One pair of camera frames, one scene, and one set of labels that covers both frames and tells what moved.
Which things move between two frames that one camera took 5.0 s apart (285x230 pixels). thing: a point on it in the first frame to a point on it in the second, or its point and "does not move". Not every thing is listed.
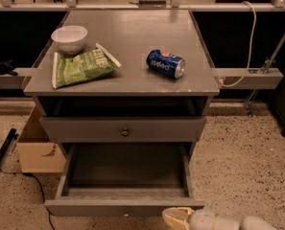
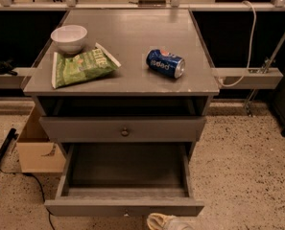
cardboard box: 36,152 does not move
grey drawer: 123,179 does not move
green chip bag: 72,69 does not move
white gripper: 201,221 to 160,221
